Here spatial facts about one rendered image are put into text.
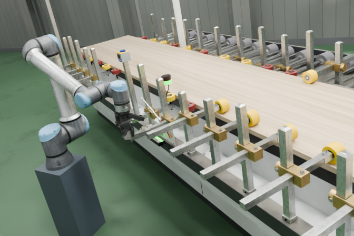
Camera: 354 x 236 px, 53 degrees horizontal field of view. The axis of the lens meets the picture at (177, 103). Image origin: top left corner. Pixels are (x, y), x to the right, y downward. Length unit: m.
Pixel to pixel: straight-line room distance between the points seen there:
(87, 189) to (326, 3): 4.87
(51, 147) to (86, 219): 0.61
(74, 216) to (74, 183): 0.23
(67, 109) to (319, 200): 1.66
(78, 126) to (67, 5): 6.64
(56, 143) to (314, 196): 1.61
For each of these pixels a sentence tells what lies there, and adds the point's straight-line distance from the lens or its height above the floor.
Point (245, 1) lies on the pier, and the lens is 6.35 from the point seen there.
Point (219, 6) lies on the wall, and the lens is 6.84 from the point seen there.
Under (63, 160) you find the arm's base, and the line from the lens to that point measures 2.56.
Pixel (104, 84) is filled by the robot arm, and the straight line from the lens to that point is 2.09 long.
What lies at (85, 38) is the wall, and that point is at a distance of 8.92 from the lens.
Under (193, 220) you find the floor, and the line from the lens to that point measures 2.75.
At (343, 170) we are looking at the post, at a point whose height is 1.08.
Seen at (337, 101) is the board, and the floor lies 0.90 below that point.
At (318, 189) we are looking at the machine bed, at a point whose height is 0.74.
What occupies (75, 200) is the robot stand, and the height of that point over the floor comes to 0.36.
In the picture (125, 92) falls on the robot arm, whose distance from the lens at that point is 2.00.
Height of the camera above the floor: 1.80
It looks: 23 degrees down
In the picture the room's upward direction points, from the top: 10 degrees counter-clockwise
